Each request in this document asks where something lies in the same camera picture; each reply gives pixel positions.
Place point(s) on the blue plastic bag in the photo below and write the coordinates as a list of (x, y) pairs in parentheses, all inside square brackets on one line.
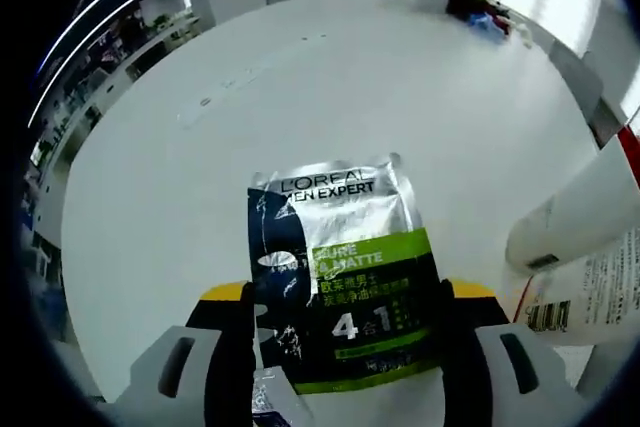
[(487, 27)]

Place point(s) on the small red label skincare bottle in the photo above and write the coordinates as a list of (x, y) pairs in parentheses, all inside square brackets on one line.
[(600, 287)]

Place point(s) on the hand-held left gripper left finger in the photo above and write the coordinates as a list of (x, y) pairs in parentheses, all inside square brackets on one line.
[(225, 357)]

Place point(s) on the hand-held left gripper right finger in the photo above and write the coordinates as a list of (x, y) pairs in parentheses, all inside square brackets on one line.
[(465, 372)]

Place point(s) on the green silver skincare mask sachet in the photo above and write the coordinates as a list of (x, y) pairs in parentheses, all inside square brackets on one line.
[(350, 207)]

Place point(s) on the red bag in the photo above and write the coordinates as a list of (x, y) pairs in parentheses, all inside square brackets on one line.
[(465, 4)]

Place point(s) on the red collar skincare pump bottle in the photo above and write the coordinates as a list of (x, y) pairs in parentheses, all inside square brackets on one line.
[(575, 217)]

